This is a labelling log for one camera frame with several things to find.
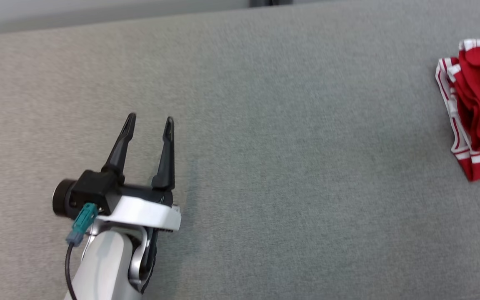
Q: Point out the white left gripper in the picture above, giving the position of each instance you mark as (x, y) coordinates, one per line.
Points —
(148, 212)

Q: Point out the grey metal post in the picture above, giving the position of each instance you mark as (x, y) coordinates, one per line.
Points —
(265, 3)

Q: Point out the teal left camera connector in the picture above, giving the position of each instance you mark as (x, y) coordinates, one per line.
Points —
(83, 218)

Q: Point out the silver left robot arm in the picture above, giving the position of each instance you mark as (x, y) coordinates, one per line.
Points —
(102, 266)

